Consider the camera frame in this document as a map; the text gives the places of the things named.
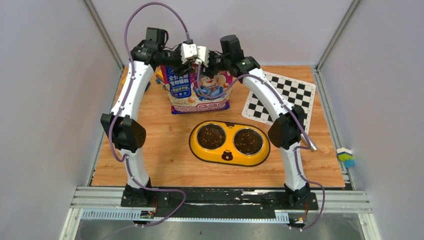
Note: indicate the colourful pet food bag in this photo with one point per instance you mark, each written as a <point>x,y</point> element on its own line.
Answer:
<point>188,95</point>

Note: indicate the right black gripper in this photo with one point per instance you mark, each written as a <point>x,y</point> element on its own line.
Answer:
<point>209,70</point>

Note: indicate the yellow double pet bowl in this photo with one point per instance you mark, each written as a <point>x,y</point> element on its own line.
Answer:
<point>227,154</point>

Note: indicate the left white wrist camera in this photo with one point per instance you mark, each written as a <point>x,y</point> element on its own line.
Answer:
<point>188,52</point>

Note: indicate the small yellow toy car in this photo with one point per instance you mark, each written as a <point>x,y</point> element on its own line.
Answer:
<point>160,80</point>

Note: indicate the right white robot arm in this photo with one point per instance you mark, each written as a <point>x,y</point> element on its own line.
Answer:
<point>286,131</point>

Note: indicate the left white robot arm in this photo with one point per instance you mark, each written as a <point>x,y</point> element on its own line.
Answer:
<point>125,135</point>

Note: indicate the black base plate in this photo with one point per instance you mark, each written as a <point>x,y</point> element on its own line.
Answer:
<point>218,203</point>

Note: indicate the brown pet food kibble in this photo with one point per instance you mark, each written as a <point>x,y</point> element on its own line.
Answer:
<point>247,141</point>

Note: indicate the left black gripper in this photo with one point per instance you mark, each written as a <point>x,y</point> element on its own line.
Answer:
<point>186,69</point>

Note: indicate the stacked coloured blocks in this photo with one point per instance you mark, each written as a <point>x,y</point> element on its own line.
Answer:
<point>345,156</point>

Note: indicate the silver metal cylinder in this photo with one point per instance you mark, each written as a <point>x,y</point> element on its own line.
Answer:
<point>309,144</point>

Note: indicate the aluminium rail frame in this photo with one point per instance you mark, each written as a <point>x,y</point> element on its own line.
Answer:
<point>96,213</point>

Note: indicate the black white checkerboard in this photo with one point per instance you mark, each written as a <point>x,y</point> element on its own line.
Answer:
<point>297,92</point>

